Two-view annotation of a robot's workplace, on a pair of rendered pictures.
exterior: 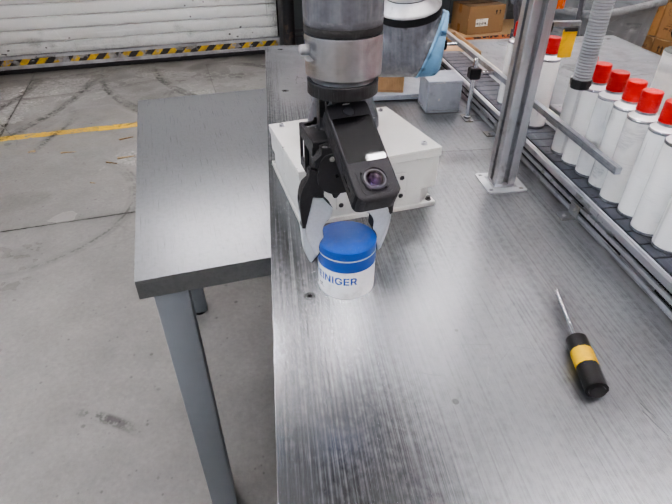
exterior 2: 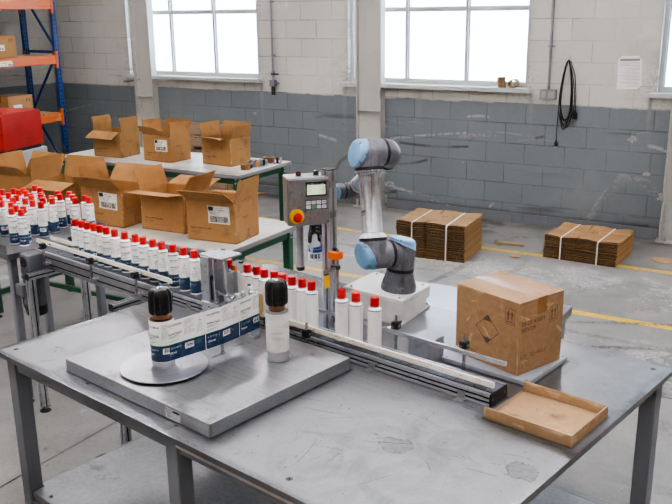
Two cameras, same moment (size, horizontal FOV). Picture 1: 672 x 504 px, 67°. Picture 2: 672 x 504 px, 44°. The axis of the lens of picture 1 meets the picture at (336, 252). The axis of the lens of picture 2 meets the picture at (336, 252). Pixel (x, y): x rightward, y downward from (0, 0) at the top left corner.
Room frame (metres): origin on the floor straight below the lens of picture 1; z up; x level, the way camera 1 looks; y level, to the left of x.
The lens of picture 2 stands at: (3.40, -2.50, 2.09)
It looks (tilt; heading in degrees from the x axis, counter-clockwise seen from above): 16 degrees down; 138
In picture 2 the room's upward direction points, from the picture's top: 1 degrees counter-clockwise
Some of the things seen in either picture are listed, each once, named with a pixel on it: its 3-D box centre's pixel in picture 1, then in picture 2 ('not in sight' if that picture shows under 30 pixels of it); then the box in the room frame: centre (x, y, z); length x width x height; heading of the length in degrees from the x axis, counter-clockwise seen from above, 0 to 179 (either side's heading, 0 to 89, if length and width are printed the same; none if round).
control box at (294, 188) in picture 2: not in sight; (306, 199); (0.92, -0.43, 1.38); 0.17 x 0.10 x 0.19; 62
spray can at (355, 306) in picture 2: not in sight; (356, 318); (1.25, -0.47, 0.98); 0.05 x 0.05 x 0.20
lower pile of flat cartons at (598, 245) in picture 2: not in sight; (588, 243); (-0.39, 3.89, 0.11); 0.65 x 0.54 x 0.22; 14
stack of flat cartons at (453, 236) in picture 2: not in sight; (439, 234); (-1.39, 3.05, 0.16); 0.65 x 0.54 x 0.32; 22
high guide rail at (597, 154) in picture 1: (500, 76); (378, 327); (1.32, -0.43, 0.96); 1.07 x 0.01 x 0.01; 7
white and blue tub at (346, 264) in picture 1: (346, 260); (315, 252); (0.49, -0.01, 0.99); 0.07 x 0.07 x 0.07
